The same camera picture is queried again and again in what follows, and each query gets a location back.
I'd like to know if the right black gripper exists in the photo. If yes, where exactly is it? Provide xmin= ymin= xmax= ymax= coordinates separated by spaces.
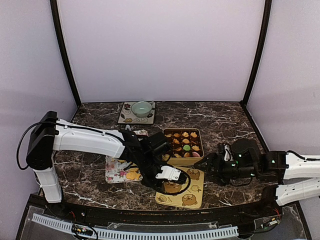
xmin=194 ymin=152 xmax=258 ymax=186

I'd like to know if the pink round sandwich cookie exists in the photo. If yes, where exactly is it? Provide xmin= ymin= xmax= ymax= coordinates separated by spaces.
xmin=192 ymin=152 xmax=201 ymax=158

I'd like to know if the green sandwich cookie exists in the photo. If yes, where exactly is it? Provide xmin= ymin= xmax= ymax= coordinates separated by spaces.
xmin=183 ymin=144 xmax=191 ymax=152

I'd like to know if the gold cookie tin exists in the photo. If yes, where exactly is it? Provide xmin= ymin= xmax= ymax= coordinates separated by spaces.
xmin=162 ymin=128 xmax=205 ymax=166

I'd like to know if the bear printed tin lid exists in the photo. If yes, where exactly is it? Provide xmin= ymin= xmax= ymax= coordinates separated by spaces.
xmin=155 ymin=166 xmax=205 ymax=209

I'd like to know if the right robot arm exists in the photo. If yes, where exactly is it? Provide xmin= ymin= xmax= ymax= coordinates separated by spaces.
xmin=194 ymin=138 xmax=320 ymax=217

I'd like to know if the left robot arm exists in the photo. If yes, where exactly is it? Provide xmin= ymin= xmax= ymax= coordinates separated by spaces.
xmin=18 ymin=111 xmax=179 ymax=218

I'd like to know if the floral cookie tray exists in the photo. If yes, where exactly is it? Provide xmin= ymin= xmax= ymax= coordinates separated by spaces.
xmin=104 ymin=129 xmax=150 ymax=185

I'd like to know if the swirl butter cookie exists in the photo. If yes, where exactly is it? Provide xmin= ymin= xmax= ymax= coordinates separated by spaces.
xmin=182 ymin=131 xmax=189 ymax=138

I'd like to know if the square floral plate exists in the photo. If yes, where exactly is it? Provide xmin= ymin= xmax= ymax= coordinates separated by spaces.
xmin=117 ymin=101 xmax=156 ymax=125

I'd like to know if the green ceramic bowl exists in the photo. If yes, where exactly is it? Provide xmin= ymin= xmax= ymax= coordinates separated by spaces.
xmin=131 ymin=101 xmax=153 ymax=118

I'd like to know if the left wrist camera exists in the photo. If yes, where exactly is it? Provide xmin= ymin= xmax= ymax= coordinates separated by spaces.
xmin=155 ymin=165 xmax=181 ymax=181

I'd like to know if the white slotted cable duct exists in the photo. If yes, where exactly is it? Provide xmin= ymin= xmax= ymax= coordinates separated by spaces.
xmin=31 ymin=213 xmax=239 ymax=240

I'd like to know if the right black frame post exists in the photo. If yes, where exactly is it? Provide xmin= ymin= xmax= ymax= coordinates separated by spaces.
xmin=240 ymin=0 xmax=273 ymax=108

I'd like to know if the black frame post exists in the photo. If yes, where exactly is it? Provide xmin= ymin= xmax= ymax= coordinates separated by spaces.
xmin=49 ymin=0 xmax=82 ymax=107
xmin=240 ymin=0 xmax=273 ymax=108

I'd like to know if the left black frame post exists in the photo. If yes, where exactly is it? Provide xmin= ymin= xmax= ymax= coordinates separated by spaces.
xmin=49 ymin=0 xmax=82 ymax=107

